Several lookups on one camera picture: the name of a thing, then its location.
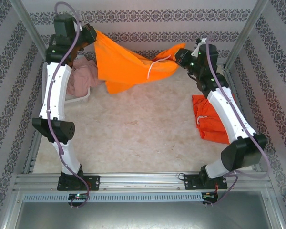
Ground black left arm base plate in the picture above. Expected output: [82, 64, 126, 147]
[57, 175, 101, 191]

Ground aluminium frame post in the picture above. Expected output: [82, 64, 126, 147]
[9, 0, 53, 63]
[223, 0, 269, 71]

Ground aluminium mounting rail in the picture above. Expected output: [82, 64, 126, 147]
[13, 173, 272, 191]

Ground red-orange shorts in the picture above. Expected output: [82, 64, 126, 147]
[192, 93, 238, 145]

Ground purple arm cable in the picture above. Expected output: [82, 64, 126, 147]
[46, 1, 90, 209]
[204, 34, 272, 207]

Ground left aluminium frame post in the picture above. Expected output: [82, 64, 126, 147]
[9, 0, 53, 63]

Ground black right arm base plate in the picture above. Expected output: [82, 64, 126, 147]
[184, 174, 228, 190]

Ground orange shorts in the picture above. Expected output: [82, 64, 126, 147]
[93, 30, 186, 95]

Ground grey metal tray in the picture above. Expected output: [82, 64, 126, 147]
[13, 190, 284, 229]

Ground pink shorts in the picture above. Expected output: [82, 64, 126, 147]
[66, 58, 102, 97]

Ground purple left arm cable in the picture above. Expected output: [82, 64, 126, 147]
[46, 1, 90, 209]

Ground right aluminium frame post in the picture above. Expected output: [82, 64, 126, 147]
[223, 0, 269, 71]

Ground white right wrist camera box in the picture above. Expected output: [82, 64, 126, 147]
[191, 37, 208, 57]

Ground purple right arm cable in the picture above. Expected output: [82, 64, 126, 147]
[204, 34, 272, 207]

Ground slotted grey cable duct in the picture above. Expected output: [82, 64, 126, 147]
[22, 192, 203, 203]

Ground white plastic basket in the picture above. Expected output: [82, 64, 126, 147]
[42, 53, 91, 104]

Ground left aluminium side rail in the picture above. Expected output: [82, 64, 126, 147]
[23, 130, 42, 174]

